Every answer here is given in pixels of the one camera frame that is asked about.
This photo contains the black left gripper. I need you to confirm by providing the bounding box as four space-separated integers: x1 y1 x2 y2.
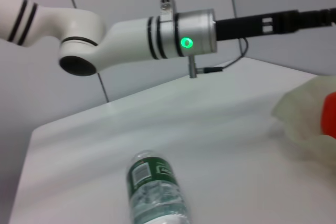
215 7 336 42

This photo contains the green label water bottle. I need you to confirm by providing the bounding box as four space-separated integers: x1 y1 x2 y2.
125 150 191 224

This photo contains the green glass fruit plate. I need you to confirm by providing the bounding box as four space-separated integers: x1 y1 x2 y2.
271 74 336 167

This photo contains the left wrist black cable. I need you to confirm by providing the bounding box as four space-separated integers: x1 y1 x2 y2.
188 37 249 79

